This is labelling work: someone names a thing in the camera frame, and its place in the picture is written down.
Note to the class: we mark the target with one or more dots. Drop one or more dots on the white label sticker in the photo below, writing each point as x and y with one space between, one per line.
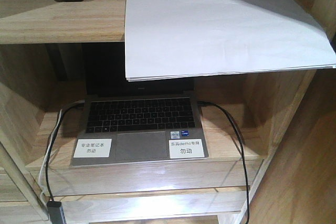
91 148
189 148

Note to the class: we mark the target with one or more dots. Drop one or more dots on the white paper stack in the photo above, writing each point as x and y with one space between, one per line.
189 38

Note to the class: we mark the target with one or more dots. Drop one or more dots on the grey adapter dongle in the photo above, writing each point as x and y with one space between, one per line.
56 212

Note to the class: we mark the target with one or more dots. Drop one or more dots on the grey laptop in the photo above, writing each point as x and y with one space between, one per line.
139 117

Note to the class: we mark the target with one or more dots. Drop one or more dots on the white label sticker left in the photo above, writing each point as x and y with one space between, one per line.
91 148

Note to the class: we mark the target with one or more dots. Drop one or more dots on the white label sticker right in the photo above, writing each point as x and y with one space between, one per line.
189 148

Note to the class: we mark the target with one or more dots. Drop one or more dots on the wooden shelf unit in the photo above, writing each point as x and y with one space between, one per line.
287 119

